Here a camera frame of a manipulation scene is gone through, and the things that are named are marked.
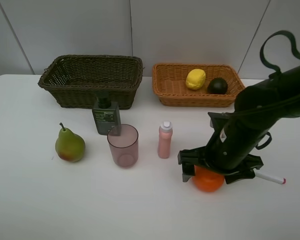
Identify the dark green pump bottle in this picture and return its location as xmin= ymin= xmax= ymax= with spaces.
xmin=92 ymin=91 xmax=121 ymax=136

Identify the white pink-capped marker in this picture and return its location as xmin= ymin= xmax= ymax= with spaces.
xmin=254 ymin=171 xmax=286 ymax=185

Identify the orange tangerine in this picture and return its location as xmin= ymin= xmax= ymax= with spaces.
xmin=192 ymin=166 xmax=225 ymax=193

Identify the pink white-capped bottle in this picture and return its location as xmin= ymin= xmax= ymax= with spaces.
xmin=157 ymin=120 xmax=173 ymax=159

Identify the yellow lemon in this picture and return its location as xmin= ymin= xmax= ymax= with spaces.
xmin=185 ymin=69 xmax=206 ymax=90

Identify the black camera cable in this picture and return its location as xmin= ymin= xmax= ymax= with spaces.
xmin=258 ymin=30 xmax=300 ymax=73

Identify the green red pear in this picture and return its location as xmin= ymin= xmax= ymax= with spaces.
xmin=55 ymin=122 xmax=86 ymax=163

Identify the dark purple mangosteen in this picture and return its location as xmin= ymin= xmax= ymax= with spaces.
xmin=207 ymin=77 xmax=228 ymax=95

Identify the transparent pink plastic cup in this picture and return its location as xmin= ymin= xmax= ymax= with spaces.
xmin=107 ymin=124 xmax=139 ymax=168

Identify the dark brown wicker basket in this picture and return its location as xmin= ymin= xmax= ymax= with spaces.
xmin=38 ymin=54 xmax=143 ymax=110

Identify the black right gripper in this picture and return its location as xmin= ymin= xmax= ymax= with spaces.
xmin=177 ymin=112 xmax=263 ymax=185

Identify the orange wicker basket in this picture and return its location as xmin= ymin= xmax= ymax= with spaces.
xmin=152 ymin=63 xmax=245 ymax=108

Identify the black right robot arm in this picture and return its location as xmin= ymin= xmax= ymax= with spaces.
xmin=177 ymin=66 xmax=300 ymax=184

